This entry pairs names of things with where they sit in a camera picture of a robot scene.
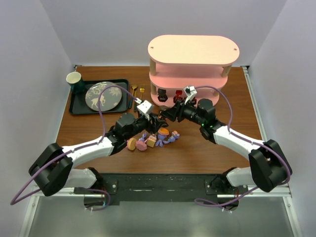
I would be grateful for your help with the brown-haired red figurine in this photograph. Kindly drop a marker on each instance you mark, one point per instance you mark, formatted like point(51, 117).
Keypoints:
point(163, 115)

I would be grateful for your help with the aluminium frame rail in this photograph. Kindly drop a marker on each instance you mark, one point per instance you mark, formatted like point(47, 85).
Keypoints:
point(61, 215)

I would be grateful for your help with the black helmet figurine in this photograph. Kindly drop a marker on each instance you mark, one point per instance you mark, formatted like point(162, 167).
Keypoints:
point(162, 97)

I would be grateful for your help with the pink three-tier shelf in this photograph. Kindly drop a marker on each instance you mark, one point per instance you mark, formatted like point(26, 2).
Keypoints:
point(177, 61)

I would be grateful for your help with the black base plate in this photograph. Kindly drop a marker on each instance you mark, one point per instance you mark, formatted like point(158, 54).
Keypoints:
point(166, 187)

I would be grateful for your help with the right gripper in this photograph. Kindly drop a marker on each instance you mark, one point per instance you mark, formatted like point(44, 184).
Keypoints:
point(176, 112)

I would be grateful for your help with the red head figurine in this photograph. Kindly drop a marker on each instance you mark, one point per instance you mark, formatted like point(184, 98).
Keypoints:
point(178, 96)

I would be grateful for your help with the pink donut toy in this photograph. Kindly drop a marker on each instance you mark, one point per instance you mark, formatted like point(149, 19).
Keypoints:
point(131, 144)

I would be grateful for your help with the black-haired ninja figurine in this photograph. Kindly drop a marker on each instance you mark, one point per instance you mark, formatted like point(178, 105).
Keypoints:
point(194, 101)

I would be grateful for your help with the pink bunny toy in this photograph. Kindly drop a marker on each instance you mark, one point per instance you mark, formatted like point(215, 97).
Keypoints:
point(141, 143)

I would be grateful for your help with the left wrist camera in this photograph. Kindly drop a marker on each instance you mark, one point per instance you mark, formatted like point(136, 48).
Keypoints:
point(144, 106)

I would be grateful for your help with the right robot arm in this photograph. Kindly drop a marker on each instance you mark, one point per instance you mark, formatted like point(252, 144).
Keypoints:
point(268, 164)

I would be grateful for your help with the gold spoon green handle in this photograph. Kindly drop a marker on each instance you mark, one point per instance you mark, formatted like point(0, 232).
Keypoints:
point(134, 88)

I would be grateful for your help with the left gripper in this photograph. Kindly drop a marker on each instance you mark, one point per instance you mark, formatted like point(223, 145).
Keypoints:
point(153, 122)

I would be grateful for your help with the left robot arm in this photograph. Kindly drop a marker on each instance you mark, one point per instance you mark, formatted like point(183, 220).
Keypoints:
point(55, 168)

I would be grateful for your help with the gold fork green handle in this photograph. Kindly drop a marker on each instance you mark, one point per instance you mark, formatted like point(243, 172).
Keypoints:
point(142, 90)

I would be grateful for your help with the dark green cup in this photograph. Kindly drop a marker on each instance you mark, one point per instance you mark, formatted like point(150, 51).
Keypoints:
point(76, 83)

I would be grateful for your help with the purple octopus orange hat toy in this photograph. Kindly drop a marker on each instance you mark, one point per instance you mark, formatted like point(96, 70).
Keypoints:
point(161, 136)

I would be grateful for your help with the grey deer plate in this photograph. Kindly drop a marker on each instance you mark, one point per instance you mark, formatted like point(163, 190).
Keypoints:
point(109, 96)

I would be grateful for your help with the purple bear toy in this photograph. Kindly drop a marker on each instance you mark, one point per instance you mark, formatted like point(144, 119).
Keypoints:
point(174, 136)

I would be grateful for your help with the black rectangular tray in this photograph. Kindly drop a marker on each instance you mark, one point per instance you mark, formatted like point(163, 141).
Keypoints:
point(78, 105)

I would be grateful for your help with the strawberry cake toy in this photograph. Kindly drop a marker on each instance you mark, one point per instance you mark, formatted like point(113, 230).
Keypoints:
point(151, 140)

